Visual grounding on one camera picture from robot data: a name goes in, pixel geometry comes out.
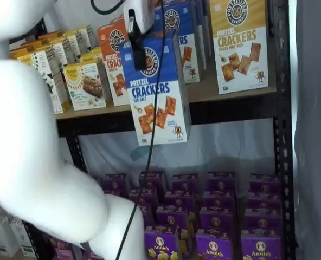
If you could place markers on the teal tape strip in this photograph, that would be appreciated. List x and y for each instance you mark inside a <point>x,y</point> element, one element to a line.
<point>138,154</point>

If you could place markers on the purple Annie's snack box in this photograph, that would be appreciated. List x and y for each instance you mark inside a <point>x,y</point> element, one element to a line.
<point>115,181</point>
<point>186,181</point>
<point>264,182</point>
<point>218,199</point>
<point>147,196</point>
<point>217,220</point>
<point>171,218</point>
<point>260,249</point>
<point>179,199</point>
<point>263,201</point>
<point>221,181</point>
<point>161,243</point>
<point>155,180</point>
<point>262,222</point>
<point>217,247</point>
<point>65,250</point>

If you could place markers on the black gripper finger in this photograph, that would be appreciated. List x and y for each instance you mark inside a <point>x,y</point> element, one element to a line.
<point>139,54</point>

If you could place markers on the grey curtain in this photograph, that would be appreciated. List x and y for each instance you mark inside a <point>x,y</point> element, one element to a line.
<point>315,135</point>

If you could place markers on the white grey snack box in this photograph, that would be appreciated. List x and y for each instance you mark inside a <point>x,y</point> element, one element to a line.
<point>80,38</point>

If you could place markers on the brown particleboard shelf board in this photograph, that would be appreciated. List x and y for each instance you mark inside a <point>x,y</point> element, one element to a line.
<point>95,111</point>

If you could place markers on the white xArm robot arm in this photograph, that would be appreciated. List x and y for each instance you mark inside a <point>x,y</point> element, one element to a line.
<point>27,135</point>

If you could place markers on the yellow white snack bar box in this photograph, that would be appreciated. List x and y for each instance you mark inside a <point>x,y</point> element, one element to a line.
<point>91,55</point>
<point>82,89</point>

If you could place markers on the orange white pretzel crackers box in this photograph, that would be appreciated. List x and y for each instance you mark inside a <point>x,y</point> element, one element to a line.
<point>109,67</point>

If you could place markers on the black metal shelf rack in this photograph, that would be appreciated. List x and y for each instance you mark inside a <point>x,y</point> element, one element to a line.
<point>231,108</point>

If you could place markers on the blue white pretzel crackers box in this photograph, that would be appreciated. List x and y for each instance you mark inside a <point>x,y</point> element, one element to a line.
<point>190,54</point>
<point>160,108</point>

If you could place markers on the gold white pretzel crackers box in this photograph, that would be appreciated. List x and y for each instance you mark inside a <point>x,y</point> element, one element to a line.
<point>239,54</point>

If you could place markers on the white backdrop sheet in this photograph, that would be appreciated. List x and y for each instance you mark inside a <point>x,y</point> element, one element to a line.
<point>231,146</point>

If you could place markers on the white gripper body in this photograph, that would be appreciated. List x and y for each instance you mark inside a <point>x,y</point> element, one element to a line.
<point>147,13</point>

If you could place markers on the white box black diamond print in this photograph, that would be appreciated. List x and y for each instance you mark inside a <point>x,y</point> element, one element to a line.
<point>60,48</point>
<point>45,81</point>

